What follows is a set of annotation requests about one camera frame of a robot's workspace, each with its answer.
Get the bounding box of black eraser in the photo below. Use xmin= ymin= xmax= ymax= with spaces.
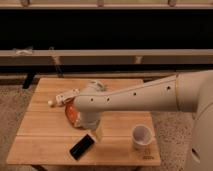
xmin=69 ymin=134 xmax=95 ymax=160

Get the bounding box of white power strip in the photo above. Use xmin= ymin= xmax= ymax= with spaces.
xmin=48 ymin=89 xmax=80 ymax=107

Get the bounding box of wooden table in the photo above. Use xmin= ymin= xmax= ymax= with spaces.
xmin=7 ymin=78 xmax=161 ymax=166

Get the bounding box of orange bowl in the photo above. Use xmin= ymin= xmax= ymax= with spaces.
xmin=65 ymin=102 xmax=81 ymax=128

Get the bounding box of white cup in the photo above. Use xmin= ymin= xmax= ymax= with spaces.
xmin=132 ymin=124 xmax=153 ymax=149

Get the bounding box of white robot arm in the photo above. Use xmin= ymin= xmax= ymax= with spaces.
xmin=74 ymin=70 xmax=213 ymax=171

